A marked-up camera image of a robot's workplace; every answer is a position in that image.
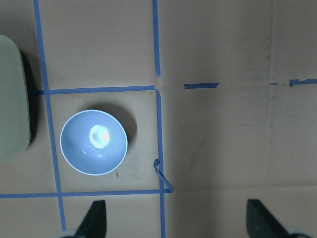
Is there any white chrome toaster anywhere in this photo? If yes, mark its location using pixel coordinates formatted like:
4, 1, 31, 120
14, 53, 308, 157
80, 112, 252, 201
0, 35, 31, 163

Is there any blue bowl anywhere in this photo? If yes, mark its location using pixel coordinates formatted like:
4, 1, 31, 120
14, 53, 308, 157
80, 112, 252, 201
59, 110, 128, 176

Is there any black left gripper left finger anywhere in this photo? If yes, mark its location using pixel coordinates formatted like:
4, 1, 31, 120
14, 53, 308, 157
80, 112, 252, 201
75, 200, 106, 238

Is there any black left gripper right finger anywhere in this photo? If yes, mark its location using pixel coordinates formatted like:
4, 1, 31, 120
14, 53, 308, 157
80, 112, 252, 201
247, 199, 290, 238

